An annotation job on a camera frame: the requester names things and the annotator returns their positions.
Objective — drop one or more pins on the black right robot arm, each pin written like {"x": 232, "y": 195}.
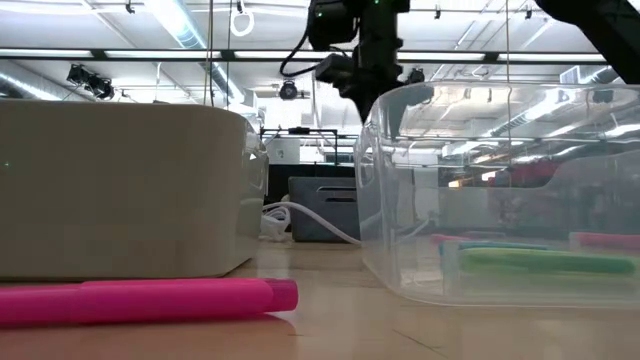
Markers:
{"x": 600, "y": 30}

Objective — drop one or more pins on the light grey plastic bin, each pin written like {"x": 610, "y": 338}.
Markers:
{"x": 125, "y": 200}

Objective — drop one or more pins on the ceiling air vent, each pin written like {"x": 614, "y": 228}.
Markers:
{"x": 570, "y": 75}

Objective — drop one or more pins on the short pink-red marker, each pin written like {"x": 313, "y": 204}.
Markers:
{"x": 447, "y": 238}

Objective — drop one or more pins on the black overhead camera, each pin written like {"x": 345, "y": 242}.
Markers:
{"x": 95, "y": 85}
{"x": 288, "y": 91}
{"x": 417, "y": 76}
{"x": 604, "y": 95}

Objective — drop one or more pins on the red background object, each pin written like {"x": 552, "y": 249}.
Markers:
{"x": 530, "y": 175}

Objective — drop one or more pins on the green slim marker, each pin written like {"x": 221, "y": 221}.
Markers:
{"x": 550, "y": 261}

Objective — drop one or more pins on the black background rack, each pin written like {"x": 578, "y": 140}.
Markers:
{"x": 300, "y": 131}

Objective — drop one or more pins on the long pink marker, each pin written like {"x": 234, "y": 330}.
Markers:
{"x": 150, "y": 300}

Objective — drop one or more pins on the red thick marker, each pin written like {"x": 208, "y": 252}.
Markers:
{"x": 610, "y": 240}

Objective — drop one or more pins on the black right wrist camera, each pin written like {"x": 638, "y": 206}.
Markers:
{"x": 335, "y": 67}

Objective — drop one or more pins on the teal slim marker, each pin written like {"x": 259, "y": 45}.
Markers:
{"x": 500, "y": 245}

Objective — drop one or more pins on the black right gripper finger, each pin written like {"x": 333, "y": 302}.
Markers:
{"x": 380, "y": 97}

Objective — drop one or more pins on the black background cabinet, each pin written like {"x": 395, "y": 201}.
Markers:
{"x": 280, "y": 175}

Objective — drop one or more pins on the overhead light bar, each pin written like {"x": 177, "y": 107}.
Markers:
{"x": 200, "y": 55}

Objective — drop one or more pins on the clear plastic bin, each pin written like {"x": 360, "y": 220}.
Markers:
{"x": 400, "y": 225}

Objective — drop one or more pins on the dark grey plastic bin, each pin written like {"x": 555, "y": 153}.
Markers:
{"x": 320, "y": 220}

